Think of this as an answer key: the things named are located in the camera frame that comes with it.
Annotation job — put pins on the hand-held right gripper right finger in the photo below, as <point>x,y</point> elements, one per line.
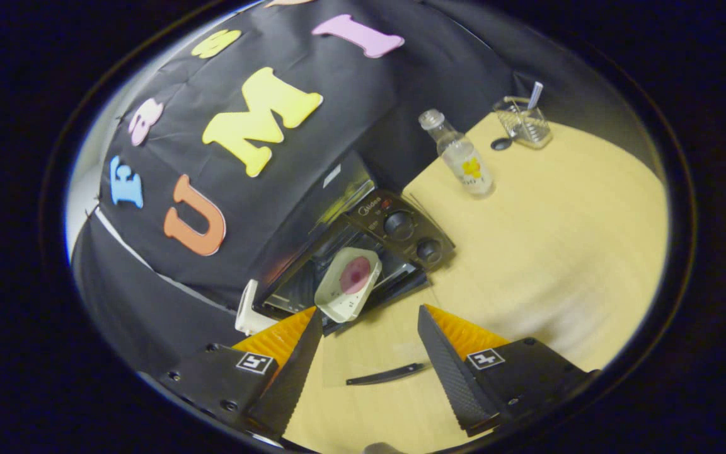
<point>454,378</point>

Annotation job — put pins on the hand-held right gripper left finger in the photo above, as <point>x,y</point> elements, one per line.
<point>290,384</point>

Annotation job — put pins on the white square plate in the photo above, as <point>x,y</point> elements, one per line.
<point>338,299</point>

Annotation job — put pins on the pink ham slice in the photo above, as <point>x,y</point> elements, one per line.
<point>355,275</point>

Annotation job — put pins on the black electric oven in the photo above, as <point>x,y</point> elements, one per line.
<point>401,224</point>

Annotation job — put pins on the clear glass bottle yellow label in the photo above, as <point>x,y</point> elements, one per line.
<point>464,161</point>

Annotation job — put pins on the black bottle cap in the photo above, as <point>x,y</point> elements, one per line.
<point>501,144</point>

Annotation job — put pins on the metal spoon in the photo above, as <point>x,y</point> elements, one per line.
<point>535,94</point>

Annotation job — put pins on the black backdrop cloth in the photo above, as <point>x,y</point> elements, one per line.
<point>401,82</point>

